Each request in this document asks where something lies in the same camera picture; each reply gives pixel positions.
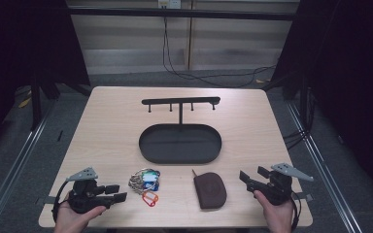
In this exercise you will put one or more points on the black key rack with tray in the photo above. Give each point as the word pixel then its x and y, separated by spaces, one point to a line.
pixel 180 143

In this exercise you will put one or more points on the white wall socket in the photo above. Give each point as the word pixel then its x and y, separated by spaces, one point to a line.
pixel 169 3

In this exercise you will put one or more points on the small black floor piece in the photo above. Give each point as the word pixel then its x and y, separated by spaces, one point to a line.
pixel 60 135

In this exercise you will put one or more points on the black stand leg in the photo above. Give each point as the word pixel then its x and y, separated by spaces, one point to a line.
pixel 36 103

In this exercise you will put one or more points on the person's right hand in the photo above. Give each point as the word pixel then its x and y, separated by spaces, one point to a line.
pixel 277 217

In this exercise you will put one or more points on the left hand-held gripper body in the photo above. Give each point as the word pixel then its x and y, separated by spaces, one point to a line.
pixel 84 194

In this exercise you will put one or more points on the metal floor rail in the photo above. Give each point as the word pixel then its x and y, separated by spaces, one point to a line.
pixel 323 168
pixel 11 171

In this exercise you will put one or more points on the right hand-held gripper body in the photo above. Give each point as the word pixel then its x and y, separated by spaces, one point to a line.
pixel 280 186

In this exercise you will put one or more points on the black curtain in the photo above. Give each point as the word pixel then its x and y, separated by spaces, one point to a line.
pixel 19 48
pixel 346 71

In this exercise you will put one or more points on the key bunch with coloured tags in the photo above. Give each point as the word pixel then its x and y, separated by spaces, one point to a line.
pixel 145 183

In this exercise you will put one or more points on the person's left hand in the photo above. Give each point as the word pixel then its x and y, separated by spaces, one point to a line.
pixel 73 220

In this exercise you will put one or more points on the brown zip pouch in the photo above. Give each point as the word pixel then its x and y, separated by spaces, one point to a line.
pixel 211 191

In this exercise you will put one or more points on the yellow tape strip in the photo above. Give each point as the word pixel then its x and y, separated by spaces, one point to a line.
pixel 24 102

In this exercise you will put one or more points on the black horizontal frame bar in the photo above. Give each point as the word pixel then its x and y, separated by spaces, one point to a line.
pixel 181 13

